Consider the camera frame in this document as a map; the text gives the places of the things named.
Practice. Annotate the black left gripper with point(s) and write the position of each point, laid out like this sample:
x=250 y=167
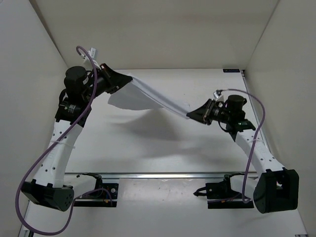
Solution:
x=116 y=79

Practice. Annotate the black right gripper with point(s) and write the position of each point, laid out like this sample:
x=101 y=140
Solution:
x=203 y=114

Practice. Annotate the white skirt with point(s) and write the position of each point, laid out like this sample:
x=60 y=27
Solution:
x=138 y=96

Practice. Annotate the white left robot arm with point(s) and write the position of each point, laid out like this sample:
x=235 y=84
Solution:
x=48 y=187

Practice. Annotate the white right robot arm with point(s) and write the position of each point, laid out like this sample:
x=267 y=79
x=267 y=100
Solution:
x=276 y=188

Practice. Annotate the black right corner label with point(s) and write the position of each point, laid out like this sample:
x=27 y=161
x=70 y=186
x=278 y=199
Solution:
x=231 y=70

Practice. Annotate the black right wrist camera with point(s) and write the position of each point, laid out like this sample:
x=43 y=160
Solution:
x=235 y=103

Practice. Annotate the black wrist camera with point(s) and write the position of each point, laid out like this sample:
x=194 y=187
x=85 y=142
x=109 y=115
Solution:
x=76 y=80
x=235 y=103

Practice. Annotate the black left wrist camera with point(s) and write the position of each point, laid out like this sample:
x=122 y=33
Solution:
x=76 y=80

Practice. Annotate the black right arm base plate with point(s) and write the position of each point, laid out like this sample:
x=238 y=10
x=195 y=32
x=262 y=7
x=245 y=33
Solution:
x=220 y=195

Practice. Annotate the aluminium table rail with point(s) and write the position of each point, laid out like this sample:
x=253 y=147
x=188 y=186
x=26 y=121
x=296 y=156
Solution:
x=168 y=175

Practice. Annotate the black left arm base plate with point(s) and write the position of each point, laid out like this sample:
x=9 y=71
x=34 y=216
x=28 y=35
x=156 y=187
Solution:
x=91 y=190

